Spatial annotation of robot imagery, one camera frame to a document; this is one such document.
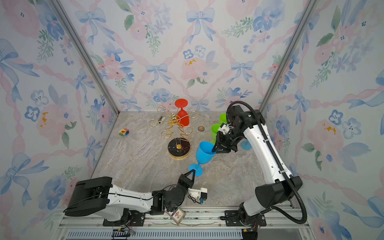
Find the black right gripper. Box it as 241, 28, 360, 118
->
211, 129, 245, 154

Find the blue back wine glass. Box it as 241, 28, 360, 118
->
189, 142, 216, 177

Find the lime green back wine glass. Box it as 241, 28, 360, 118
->
210, 124, 221, 145

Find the lime green wine glass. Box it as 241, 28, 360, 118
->
210, 124, 221, 145
219, 113, 227, 125

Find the gold wire glass rack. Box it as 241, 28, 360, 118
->
149, 106, 199, 161

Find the light blue front wine glass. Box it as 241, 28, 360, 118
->
241, 140, 252, 151

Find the red wine glass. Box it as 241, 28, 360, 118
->
175, 99, 190, 128

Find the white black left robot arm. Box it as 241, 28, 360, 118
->
64, 170, 208, 223

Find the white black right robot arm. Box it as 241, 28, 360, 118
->
212, 101, 308, 227

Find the diamond printed card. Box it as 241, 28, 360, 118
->
166, 208, 186, 225

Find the colourful small toy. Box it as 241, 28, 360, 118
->
119, 129, 130, 136

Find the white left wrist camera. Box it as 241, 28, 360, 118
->
188, 188, 208, 204

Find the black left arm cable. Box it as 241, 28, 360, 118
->
62, 184, 181, 214

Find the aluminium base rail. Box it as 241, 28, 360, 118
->
53, 207, 315, 240

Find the black corrugated cable conduit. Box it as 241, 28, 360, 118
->
226, 100, 308, 225

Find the right corner aluminium post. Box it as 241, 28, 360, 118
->
259, 0, 318, 114

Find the corner aluminium post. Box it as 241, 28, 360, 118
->
48, 0, 120, 115
259, 0, 318, 114

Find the left corner aluminium post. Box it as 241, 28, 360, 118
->
48, 0, 120, 115

